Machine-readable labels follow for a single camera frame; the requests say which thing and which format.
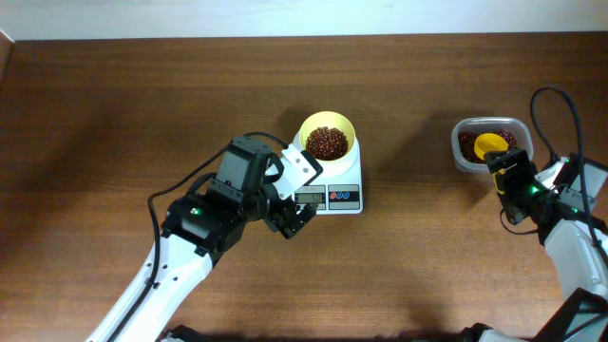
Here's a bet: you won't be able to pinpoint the yellow measuring scoop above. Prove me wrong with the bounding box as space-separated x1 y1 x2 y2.
473 132 510 194

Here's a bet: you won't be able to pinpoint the red adzuki beans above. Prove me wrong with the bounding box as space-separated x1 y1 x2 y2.
305 126 349 162

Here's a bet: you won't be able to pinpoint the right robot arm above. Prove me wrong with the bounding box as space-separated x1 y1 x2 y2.
485 148 607 341

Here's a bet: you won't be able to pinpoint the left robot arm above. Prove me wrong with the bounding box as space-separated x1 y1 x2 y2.
89 132 323 341

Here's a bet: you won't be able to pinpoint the white digital kitchen scale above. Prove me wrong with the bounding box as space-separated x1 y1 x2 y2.
291 139 364 215

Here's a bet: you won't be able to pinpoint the clear plastic bean container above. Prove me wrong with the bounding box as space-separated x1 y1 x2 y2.
451 117 534 174

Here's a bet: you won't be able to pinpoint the left black camera cable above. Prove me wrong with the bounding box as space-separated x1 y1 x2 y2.
106 131 291 342

